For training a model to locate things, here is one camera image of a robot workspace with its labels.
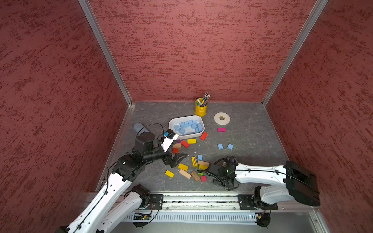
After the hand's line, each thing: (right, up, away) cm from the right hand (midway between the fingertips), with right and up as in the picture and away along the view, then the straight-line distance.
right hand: (219, 186), depth 80 cm
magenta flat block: (+6, +29, +24) cm, 38 cm away
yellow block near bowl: (-16, +22, +17) cm, 32 cm away
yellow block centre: (-21, +9, +5) cm, 24 cm away
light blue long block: (-14, +33, +23) cm, 42 cm away
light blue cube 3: (+10, +19, +14) cm, 26 cm away
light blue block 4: (-11, +31, +22) cm, 40 cm away
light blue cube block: (-26, +31, +23) cm, 47 cm away
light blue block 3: (-17, +35, +24) cm, 45 cm away
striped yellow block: (-14, +12, +5) cm, 19 cm away
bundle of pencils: (-7, +50, +23) cm, 55 cm away
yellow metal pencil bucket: (-9, +46, +26) cm, 54 cm away
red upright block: (-7, +26, +19) cm, 33 cm away
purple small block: (-25, +22, +17) cm, 38 cm away
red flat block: (-21, +21, +15) cm, 33 cm away
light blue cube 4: (-11, +14, +9) cm, 20 cm away
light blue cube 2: (+3, +19, +14) cm, 24 cm away
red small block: (-27, +17, +12) cm, 34 cm away
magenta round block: (-9, +4, +1) cm, 10 cm away
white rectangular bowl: (-18, +28, +20) cm, 39 cm away
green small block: (-11, +6, +1) cm, 12 cm away
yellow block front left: (-29, +6, +3) cm, 30 cm away
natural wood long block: (-20, +6, +3) cm, 21 cm away
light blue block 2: (-20, +34, +23) cm, 45 cm away
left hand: (-22, +23, -13) cm, 34 cm away
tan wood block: (-10, +11, +7) cm, 17 cm away
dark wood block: (-14, +5, +1) cm, 15 cm away
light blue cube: (-23, +29, +20) cm, 42 cm away
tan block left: (-25, +20, +12) cm, 35 cm away
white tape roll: (+8, +35, +29) cm, 46 cm away
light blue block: (-23, +33, +23) cm, 47 cm away
